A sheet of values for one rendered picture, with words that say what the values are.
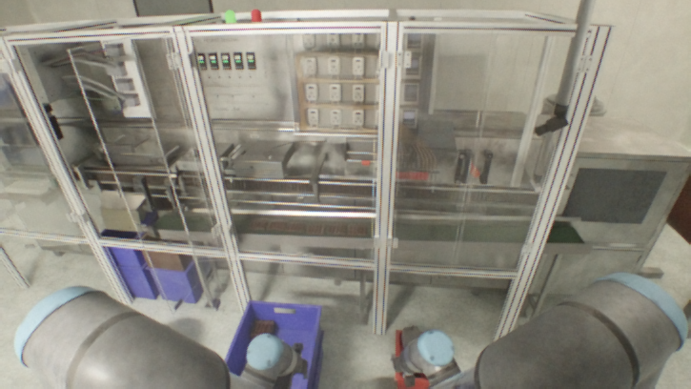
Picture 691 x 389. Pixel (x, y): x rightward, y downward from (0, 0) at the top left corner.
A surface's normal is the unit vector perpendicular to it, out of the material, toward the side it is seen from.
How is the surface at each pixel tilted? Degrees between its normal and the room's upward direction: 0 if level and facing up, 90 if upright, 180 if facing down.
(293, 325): 90
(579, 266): 90
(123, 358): 30
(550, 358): 39
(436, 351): 19
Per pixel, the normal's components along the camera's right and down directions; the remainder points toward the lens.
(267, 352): -0.15, -0.67
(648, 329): 0.22, -0.46
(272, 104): -0.12, 0.49
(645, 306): 0.09, -0.73
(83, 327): -0.06, -0.83
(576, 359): -0.40, -0.46
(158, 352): 0.59, -0.69
